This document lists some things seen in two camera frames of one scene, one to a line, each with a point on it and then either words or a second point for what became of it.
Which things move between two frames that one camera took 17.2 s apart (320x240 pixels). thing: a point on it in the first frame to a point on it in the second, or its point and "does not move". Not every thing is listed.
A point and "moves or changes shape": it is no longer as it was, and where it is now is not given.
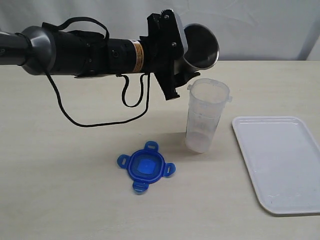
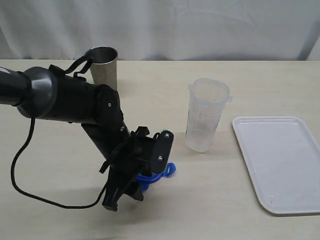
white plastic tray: [282, 158] does not move
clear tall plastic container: [208, 97] does not move
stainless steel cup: [202, 46] moves or changes shape
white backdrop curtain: [245, 30] does not move
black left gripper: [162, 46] to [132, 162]
